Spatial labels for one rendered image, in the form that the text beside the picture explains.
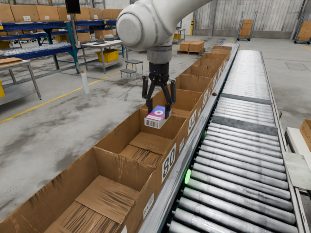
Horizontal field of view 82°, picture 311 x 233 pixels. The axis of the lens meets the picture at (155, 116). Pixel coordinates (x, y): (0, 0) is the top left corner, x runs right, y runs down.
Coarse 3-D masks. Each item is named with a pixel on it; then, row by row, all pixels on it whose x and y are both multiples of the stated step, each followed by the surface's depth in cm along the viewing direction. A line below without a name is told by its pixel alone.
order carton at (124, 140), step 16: (144, 112) 105; (128, 128) 98; (144, 128) 110; (176, 128) 100; (96, 144) 76; (112, 144) 87; (128, 144) 102; (144, 144) 101; (160, 144) 101; (176, 144) 84; (144, 160) 90; (160, 160) 67; (160, 176) 71
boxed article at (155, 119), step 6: (156, 108) 81; (162, 108) 81; (150, 114) 76; (156, 114) 76; (162, 114) 76; (144, 120) 74; (150, 120) 72; (156, 120) 71; (162, 120) 73; (150, 126) 74; (156, 126) 72
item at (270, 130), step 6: (216, 120) 148; (222, 120) 146; (228, 120) 144; (234, 120) 142; (240, 120) 140; (234, 126) 144; (240, 126) 142; (246, 126) 140; (252, 126) 138; (258, 126) 136; (264, 126) 134; (270, 126) 132; (258, 132) 138; (264, 132) 136; (270, 132) 134; (276, 132) 132
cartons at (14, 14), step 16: (0, 16) 372; (16, 16) 397; (32, 16) 425; (48, 16) 459; (64, 16) 499; (80, 16) 544; (96, 16) 600; (112, 16) 672; (80, 32) 570; (96, 32) 624; (112, 32) 654
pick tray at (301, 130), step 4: (304, 120) 133; (308, 120) 133; (304, 124) 132; (308, 124) 134; (300, 128) 137; (304, 128) 131; (308, 128) 124; (300, 132) 135; (304, 132) 129; (308, 132) 123; (304, 136) 128; (308, 136) 122; (308, 140) 121; (308, 144) 120
